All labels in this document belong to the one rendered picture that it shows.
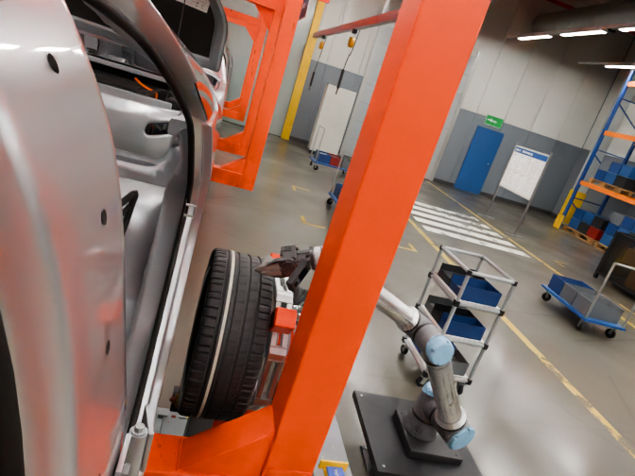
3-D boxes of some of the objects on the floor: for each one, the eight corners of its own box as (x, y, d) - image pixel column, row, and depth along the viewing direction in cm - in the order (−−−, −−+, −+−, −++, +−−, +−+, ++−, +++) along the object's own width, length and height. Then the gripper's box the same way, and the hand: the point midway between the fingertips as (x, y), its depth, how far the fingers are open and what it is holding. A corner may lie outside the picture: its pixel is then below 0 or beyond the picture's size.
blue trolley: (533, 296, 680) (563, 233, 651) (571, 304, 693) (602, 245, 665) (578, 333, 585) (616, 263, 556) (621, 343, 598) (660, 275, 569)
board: (476, 213, 1202) (507, 139, 1143) (493, 218, 1212) (525, 144, 1154) (505, 233, 1062) (542, 149, 1004) (524, 239, 1072) (562, 156, 1014)
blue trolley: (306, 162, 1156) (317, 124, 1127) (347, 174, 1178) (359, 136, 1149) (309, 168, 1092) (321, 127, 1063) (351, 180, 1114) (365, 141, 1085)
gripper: (316, 258, 173) (259, 264, 175) (312, 240, 167) (252, 247, 169) (317, 276, 167) (257, 282, 169) (312, 258, 161) (250, 265, 163)
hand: (258, 271), depth 167 cm, fingers closed
